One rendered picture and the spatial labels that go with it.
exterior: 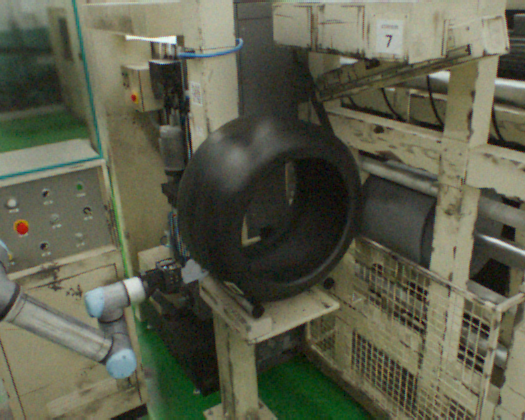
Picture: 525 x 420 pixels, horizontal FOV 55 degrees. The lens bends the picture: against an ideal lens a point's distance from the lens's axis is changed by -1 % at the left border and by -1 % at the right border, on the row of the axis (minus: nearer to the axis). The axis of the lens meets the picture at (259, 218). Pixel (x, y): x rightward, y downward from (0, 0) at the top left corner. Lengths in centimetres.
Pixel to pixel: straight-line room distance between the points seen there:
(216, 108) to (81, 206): 68
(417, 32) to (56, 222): 142
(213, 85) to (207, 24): 19
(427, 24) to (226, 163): 61
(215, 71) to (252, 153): 42
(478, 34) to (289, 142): 54
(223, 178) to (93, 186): 78
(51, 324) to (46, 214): 80
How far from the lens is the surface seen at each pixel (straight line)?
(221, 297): 176
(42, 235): 207
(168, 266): 150
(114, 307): 145
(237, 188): 137
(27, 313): 129
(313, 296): 185
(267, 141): 141
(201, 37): 168
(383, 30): 139
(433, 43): 139
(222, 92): 173
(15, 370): 226
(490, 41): 140
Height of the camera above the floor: 182
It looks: 24 degrees down
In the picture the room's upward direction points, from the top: 3 degrees counter-clockwise
